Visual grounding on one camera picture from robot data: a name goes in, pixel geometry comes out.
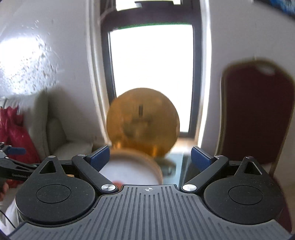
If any maroon banquet chair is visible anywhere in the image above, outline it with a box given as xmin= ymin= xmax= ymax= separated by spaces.
xmin=205 ymin=59 xmax=294 ymax=231

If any beige sofa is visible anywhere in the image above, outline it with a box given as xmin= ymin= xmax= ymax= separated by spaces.
xmin=1 ymin=91 xmax=93 ymax=235

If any gold round box lid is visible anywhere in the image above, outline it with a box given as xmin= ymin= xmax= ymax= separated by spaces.
xmin=107 ymin=88 xmax=180 ymax=157

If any person's left hand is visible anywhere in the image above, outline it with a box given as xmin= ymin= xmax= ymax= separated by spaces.
xmin=0 ymin=182 xmax=9 ymax=201

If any red cushion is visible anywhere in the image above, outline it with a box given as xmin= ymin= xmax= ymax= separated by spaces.
xmin=1 ymin=107 xmax=41 ymax=186

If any gold gift box base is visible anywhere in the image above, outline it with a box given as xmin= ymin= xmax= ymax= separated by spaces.
xmin=100 ymin=150 xmax=163 ymax=185

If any red apple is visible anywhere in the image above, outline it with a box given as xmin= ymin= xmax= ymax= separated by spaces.
xmin=113 ymin=181 xmax=124 ymax=189

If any window with dark frame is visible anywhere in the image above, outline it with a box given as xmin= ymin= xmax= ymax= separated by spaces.
xmin=86 ymin=1 xmax=211 ymax=144

